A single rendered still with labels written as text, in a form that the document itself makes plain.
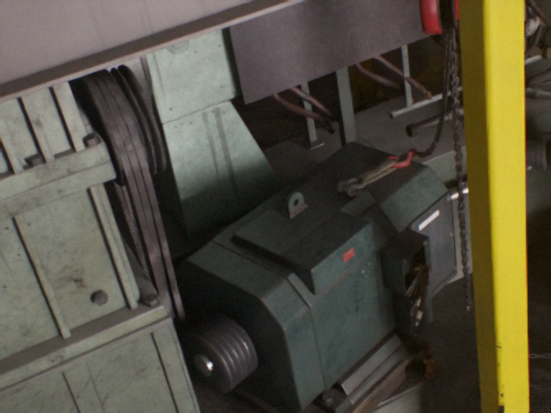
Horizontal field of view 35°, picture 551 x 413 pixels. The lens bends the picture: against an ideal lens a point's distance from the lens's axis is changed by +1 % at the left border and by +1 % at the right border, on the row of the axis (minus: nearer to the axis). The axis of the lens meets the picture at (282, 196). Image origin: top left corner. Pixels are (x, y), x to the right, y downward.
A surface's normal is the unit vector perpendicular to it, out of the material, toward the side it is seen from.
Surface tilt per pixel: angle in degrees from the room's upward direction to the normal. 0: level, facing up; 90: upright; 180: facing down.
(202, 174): 90
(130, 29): 90
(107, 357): 90
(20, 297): 90
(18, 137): 81
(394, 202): 45
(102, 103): 36
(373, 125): 0
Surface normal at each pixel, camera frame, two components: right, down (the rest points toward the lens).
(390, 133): -0.16, -0.82
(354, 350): 0.71, 0.29
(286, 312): 0.39, -0.38
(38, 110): 0.40, 0.29
